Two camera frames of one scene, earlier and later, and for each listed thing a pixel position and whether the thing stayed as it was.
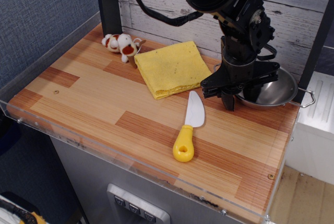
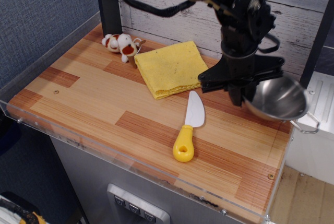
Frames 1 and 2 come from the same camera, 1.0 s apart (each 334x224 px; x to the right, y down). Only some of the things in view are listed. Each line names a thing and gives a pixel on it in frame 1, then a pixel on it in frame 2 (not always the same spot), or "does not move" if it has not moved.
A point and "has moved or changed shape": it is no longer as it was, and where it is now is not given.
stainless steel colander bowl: [279, 92] has moved or changed shape
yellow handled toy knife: [183, 149] does not move
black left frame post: [108, 3] does not move
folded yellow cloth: [173, 68] does not move
